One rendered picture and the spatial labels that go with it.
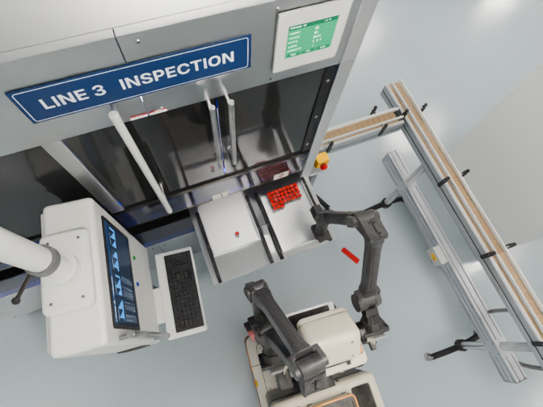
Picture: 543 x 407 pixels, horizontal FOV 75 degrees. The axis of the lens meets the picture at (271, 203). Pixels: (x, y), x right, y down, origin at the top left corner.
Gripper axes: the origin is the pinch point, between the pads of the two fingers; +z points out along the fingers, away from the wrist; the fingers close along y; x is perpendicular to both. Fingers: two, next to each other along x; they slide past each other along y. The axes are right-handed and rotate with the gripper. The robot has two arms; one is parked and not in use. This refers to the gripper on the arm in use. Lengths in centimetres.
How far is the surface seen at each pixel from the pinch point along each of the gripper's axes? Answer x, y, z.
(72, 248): 94, 1, -70
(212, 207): 47, 38, -5
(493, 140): -143, 25, 12
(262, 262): 32.4, 0.6, 2.7
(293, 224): 8.6, 13.6, 0.4
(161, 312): 89, -2, 11
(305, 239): 5.9, 3.5, 2.4
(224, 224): 44, 26, -2
